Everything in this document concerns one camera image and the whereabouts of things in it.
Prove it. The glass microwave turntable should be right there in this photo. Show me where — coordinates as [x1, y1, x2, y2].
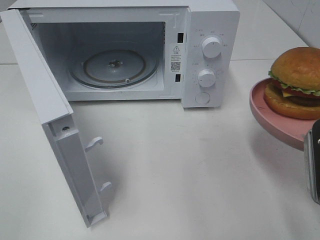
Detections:
[69, 49, 159, 89]

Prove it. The pink round plate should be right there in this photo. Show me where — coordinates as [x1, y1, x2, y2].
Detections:
[249, 78, 316, 151]

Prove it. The white microwave door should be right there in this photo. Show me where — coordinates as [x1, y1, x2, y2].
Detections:
[0, 9, 112, 227]

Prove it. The burger with lettuce and cheese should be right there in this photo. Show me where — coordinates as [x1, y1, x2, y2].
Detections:
[263, 47, 320, 120]

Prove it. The white microwave oven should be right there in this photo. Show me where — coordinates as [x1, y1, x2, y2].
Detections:
[7, 0, 240, 108]

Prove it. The white microwave knob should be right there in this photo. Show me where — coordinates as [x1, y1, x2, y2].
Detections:
[197, 69, 216, 88]
[201, 36, 222, 58]

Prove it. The round door release button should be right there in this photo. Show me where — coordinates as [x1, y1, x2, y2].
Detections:
[195, 92, 210, 105]

